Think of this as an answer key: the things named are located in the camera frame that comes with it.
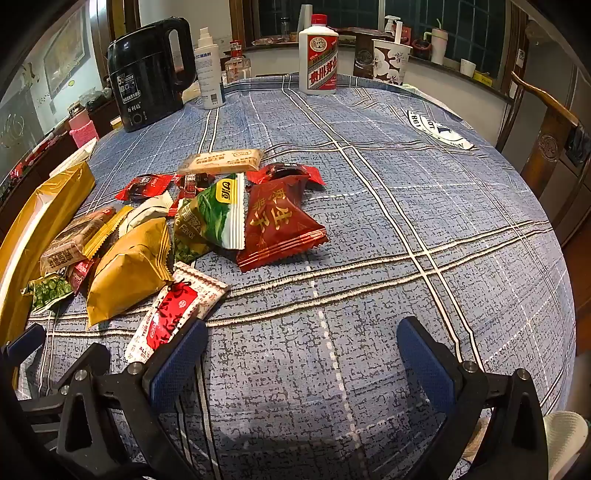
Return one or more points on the dark red triangular packet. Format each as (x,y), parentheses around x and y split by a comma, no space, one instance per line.
(277,226)

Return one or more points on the small red snack packet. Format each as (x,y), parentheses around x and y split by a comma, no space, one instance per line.
(82,272)

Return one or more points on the pink bottle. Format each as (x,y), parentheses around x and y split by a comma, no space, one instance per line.
(83,131)

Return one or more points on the white pump bottle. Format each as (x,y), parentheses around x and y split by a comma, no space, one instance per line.
(392,28)

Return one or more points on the dark red pot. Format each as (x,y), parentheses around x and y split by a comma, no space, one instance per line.
(421,48)

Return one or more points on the floral paper cup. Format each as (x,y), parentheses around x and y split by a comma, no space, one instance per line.
(390,62)

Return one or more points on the framed wall picture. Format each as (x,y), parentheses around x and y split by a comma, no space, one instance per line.
(67,50)

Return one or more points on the brown biscuit packet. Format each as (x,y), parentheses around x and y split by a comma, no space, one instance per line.
(74,240)

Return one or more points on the brown canister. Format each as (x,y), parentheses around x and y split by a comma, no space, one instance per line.
(364,55)

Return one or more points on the tan wafer packet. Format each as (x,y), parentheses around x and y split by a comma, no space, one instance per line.
(221,160)

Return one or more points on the white liquor bottle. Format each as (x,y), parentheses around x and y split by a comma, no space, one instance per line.
(318,60)

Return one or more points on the black electric kettle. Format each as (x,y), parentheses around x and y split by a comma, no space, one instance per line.
(143,74)

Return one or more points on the white textured cloth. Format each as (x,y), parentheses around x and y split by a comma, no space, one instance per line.
(565,438)

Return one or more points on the glass jar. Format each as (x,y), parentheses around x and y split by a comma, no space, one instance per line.
(285,27)

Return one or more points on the yellow box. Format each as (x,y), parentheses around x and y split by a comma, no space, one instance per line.
(484,78)

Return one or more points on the large green pea packet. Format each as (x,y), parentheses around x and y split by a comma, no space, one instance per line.
(210,217)

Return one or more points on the white spray bottle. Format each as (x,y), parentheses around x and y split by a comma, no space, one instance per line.
(208,69)

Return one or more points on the small green pea packet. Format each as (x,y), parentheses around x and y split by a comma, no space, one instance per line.
(48,290)

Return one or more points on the white red-print snack packet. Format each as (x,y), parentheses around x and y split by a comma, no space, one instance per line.
(182,300)

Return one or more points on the white notebook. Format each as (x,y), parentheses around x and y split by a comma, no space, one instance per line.
(76,157)

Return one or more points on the small glass liquor bottle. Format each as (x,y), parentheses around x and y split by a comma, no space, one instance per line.
(238,67)

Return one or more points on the wooden chair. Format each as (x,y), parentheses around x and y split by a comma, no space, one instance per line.
(549,147)

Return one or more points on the white cup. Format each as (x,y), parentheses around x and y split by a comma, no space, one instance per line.
(467,68)

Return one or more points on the wooden sideboard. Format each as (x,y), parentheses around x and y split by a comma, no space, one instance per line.
(55,143)

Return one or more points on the white tumbler with straw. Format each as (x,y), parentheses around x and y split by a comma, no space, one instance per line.
(438,46)

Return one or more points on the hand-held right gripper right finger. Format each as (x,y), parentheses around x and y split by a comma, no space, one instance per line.
(427,362)

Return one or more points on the gold tray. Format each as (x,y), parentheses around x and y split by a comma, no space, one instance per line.
(37,217)

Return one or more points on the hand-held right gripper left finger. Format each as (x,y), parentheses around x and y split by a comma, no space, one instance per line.
(178,360)

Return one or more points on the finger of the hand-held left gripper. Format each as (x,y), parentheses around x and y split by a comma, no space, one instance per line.
(27,344)

